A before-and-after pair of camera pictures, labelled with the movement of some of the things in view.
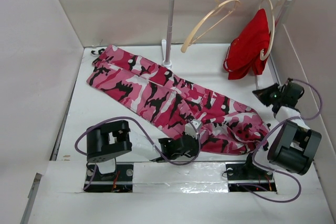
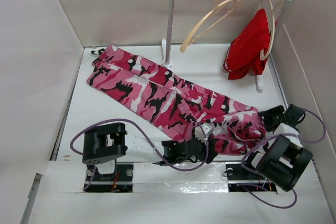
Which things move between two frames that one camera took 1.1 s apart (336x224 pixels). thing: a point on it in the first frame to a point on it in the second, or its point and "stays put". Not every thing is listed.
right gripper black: [262, 93] to [267, 114]
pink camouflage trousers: [168, 104] stays put
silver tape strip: [176, 177] stays put
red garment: [250, 49] stays put
